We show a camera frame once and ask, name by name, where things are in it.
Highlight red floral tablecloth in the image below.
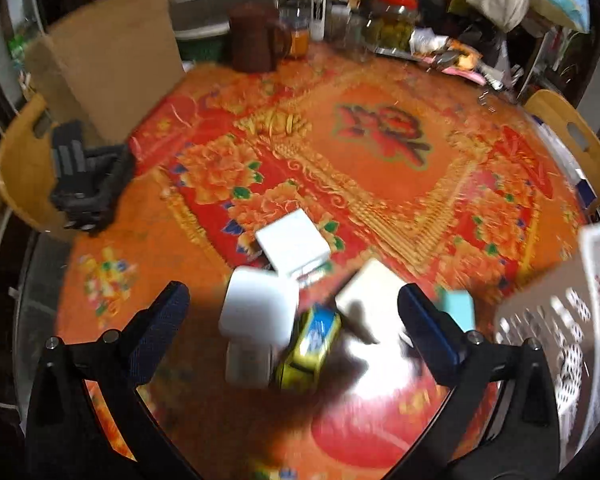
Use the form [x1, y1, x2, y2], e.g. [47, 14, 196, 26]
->
[55, 47, 593, 480]

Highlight red lid pickle jar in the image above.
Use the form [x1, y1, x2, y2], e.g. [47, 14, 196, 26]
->
[362, 0, 421, 53]

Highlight glass jar with orange liquid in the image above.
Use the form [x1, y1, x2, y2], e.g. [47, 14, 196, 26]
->
[280, 7, 312, 58]

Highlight clear plastic bottle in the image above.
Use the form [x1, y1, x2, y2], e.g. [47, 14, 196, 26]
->
[307, 0, 331, 41]

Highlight yellow toy car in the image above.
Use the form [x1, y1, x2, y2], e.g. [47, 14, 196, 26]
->
[275, 304, 342, 392]

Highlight white square box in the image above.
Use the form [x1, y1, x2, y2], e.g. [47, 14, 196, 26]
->
[255, 208, 332, 281]

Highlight orange snack wrapper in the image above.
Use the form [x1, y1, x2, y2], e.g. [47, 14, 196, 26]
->
[410, 27, 483, 71]

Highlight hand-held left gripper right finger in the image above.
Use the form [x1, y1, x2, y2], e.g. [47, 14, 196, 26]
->
[397, 282, 563, 480]

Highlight empty glass jar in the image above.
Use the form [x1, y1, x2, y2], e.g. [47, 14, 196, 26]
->
[330, 5, 371, 61]

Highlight teal cube charger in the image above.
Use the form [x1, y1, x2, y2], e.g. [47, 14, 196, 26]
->
[437, 288, 476, 333]

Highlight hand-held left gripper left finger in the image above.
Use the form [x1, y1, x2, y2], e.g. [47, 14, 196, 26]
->
[25, 281, 201, 480]

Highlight white rounded charger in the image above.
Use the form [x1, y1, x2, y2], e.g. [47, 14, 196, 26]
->
[218, 266, 299, 351]

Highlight brown cardboard sheet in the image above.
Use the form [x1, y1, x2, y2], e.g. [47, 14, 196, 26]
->
[24, 0, 186, 146]

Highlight white perforated plastic basket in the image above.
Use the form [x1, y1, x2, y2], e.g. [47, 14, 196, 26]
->
[495, 222, 600, 456]

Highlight black power adapter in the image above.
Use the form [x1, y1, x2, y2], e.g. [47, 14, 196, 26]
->
[50, 120, 135, 235]

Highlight yellow wooden chair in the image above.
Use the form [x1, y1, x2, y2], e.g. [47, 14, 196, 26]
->
[0, 94, 78, 233]
[524, 90, 600, 216]

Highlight brown jug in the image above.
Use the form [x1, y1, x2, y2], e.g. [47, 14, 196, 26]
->
[228, 2, 292, 73]

